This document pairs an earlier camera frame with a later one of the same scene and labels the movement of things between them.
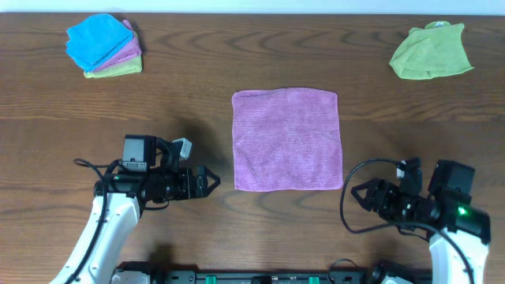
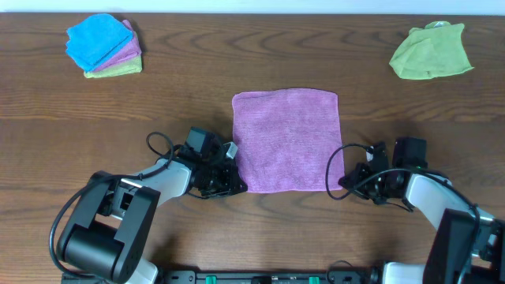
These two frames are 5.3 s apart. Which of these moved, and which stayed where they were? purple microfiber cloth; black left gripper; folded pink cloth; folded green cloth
Moved: black left gripper
Stayed: purple microfiber cloth; folded pink cloth; folded green cloth
